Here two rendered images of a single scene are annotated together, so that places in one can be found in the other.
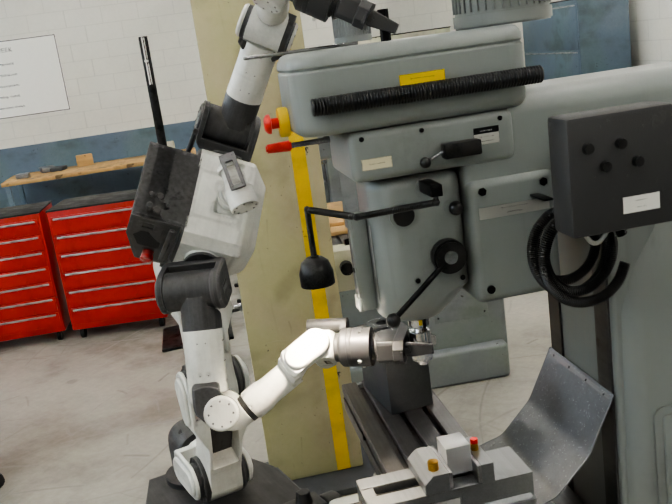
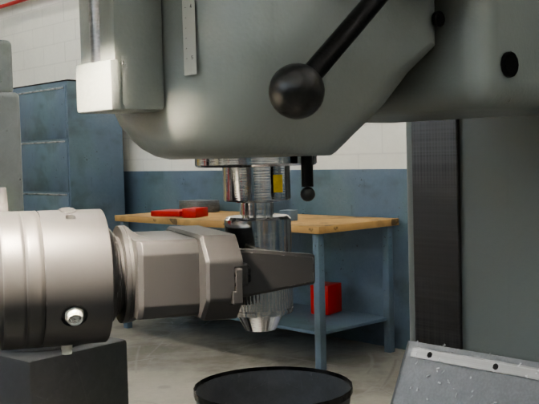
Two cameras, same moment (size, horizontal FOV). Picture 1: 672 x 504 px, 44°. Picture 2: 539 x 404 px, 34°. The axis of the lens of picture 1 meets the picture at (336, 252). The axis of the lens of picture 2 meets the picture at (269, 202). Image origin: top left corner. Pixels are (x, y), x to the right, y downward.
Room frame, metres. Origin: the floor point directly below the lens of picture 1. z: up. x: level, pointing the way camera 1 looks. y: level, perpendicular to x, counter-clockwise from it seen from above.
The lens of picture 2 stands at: (1.21, 0.19, 1.31)
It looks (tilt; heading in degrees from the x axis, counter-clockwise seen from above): 3 degrees down; 326
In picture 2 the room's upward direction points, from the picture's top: 2 degrees counter-clockwise
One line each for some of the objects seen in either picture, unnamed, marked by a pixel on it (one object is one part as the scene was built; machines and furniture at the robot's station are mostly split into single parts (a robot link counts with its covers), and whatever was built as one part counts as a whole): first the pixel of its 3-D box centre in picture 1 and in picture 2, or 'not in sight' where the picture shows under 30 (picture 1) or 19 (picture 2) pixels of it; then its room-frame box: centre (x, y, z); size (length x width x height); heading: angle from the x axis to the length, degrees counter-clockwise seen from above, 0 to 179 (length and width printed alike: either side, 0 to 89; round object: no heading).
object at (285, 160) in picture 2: not in sight; (256, 160); (1.73, -0.16, 1.31); 0.09 x 0.09 x 0.01
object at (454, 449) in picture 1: (454, 453); not in sight; (1.56, -0.18, 1.05); 0.06 x 0.05 x 0.06; 10
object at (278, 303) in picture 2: (421, 345); (258, 271); (1.73, -0.16, 1.23); 0.05 x 0.05 x 0.06
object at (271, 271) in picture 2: (419, 349); (273, 271); (1.70, -0.15, 1.23); 0.06 x 0.02 x 0.03; 76
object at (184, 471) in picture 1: (213, 466); not in sight; (2.37, 0.47, 0.68); 0.21 x 0.20 x 0.13; 27
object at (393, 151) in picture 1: (417, 140); not in sight; (1.73, -0.20, 1.68); 0.34 x 0.24 x 0.10; 99
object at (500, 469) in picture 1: (443, 481); not in sight; (1.55, -0.15, 0.99); 0.35 x 0.15 x 0.11; 100
